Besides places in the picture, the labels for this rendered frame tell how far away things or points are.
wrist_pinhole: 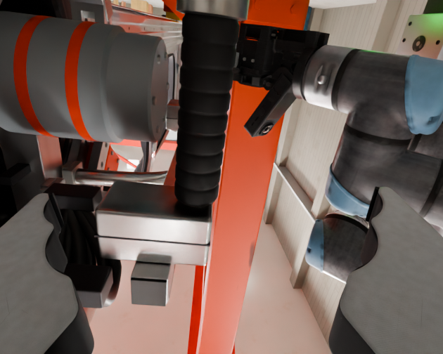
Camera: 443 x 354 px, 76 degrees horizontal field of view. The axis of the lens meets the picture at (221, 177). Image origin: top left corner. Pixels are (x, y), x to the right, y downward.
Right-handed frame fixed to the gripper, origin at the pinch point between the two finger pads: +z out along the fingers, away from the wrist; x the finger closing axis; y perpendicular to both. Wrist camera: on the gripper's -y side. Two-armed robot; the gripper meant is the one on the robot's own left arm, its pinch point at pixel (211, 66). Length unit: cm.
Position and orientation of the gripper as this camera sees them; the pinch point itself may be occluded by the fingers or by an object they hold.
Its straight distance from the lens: 54.6
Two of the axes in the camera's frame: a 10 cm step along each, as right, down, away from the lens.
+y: 1.1, -8.8, -4.6
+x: -6.9, 2.6, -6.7
